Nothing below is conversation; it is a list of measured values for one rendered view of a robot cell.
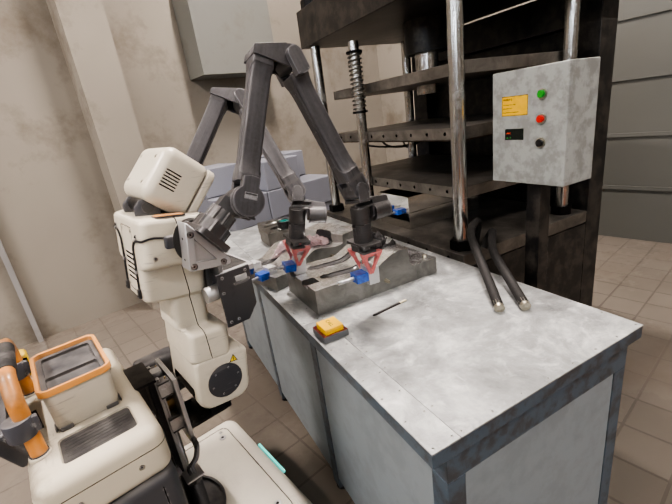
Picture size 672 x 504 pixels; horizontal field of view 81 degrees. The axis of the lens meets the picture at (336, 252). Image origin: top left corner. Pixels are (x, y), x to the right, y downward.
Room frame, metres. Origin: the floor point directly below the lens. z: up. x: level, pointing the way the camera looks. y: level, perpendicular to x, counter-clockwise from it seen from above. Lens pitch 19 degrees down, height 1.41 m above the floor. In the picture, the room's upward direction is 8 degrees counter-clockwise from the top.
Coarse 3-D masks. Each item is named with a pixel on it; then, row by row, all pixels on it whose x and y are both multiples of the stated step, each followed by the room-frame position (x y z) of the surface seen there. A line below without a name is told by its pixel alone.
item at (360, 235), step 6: (354, 228) 1.11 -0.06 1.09; (360, 228) 1.09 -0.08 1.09; (366, 228) 1.09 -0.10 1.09; (354, 234) 1.10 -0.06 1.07; (360, 234) 1.09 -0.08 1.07; (366, 234) 1.09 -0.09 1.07; (348, 240) 1.14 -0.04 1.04; (354, 240) 1.11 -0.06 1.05; (360, 240) 1.09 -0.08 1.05; (366, 240) 1.09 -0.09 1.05; (372, 240) 1.11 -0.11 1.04; (378, 240) 1.10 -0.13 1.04; (360, 246) 1.07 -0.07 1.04; (366, 246) 1.06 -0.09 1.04; (378, 246) 1.08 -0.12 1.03
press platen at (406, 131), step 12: (420, 120) 2.80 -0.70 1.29; (432, 120) 2.56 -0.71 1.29; (444, 120) 2.36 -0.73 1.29; (468, 120) 2.04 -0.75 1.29; (480, 120) 1.91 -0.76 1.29; (492, 120) 1.79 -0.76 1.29; (348, 132) 2.55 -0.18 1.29; (372, 132) 2.24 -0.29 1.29; (384, 132) 2.14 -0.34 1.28; (396, 132) 2.04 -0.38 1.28; (408, 132) 1.96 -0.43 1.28; (420, 132) 1.88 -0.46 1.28; (432, 132) 1.80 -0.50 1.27; (444, 132) 1.74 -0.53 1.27; (468, 132) 1.67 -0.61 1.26; (480, 132) 1.70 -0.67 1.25; (492, 132) 1.73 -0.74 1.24
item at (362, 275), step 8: (360, 264) 1.13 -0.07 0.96; (352, 272) 1.11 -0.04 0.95; (360, 272) 1.10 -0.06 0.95; (368, 272) 1.09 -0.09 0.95; (376, 272) 1.10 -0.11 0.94; (344, 280) 1.08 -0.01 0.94; (352, 280) 1.09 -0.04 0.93; (360, 280) 1.08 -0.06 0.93; (368, 280) 1.09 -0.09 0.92; (376, 280) 1.10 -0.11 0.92
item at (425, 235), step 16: (480, 208) 2.20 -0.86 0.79; (496, 208) 2.15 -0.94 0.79; (512, 208) 2.10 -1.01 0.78; (384, 224) 2.15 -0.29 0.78; (432, 224) 2.02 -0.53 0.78; (448, 224) 1.98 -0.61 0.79; (496, 224) 1.87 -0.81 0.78; (512, 224) 1.83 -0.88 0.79; (560, 224) 1.79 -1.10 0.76; (576, 224) 1.85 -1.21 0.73; (400, 240) 1.91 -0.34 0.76; (416, 240) 1.80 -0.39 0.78; (432, 240) 1.76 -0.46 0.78; (448, 240) 1.73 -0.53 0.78; (480, 240) 1.67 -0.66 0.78; (496, 240) 1.64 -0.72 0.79; (512, 240) 1.65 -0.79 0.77; (448, 256) 1.61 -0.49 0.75; (464, 256) 1.52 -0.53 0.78
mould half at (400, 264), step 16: (336, 256) 1.45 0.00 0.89; (384, 256) 1.28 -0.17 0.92; (400, 256) 1.29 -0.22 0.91; (416, 256) 1.40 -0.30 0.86; (432, 256) 1.37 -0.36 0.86; (320, 272) 1.30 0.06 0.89; (384, 272) 1.26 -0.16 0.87; (400, 272) 1.29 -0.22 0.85; (416, 272) 1.32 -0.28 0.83; (432, 272) 1.35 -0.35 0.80; (304, 288) 1.23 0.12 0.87; (320, 288) 1.16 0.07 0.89; (336, 288) 1.18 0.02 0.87; (352, 288) 1.20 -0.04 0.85; (368, 288) 1.23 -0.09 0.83; (384, 288) 1.26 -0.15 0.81; (320, 304) 1.15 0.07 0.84; (336, 304) 1.17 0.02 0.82
